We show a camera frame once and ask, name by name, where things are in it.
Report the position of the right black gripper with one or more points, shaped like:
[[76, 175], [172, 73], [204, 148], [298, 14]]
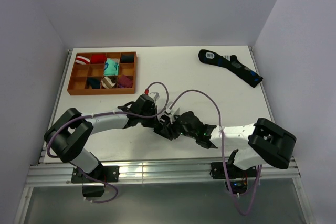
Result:
[[176, 118]]

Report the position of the dark teal rolled sock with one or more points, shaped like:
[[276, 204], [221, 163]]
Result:
[[93, 83]]

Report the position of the red white striped rolled sock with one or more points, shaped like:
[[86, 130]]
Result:
[[81, 60]]

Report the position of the aluminium front rail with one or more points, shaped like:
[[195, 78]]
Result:
[[151, 172]]

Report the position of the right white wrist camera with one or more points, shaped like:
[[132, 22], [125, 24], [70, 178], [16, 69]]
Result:
[[170, 112]]

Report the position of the maroon purple rolled sock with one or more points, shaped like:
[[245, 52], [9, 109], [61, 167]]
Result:
[[124, 82]]

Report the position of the black white-striped sock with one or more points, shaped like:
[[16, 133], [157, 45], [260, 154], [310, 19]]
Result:
[[166, 130]]

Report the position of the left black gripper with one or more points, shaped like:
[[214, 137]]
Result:
[[148, 124]]

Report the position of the beige brown rolled sock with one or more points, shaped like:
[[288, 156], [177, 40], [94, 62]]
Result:
[[109, 82]]

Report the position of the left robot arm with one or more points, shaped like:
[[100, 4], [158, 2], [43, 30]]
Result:
[[68, 135]]

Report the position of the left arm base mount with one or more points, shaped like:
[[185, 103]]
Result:
[[96, 183]]

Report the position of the orange compartment tray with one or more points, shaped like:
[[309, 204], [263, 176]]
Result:
[[80, 73]]

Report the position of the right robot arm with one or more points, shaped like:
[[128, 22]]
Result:
[[263, 142]]

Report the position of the black blue patterned sock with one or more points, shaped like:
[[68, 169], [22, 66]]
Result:
[[231, 63]]

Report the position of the dark navy rolled sock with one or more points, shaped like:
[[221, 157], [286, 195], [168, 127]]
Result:
[[127, 58]]

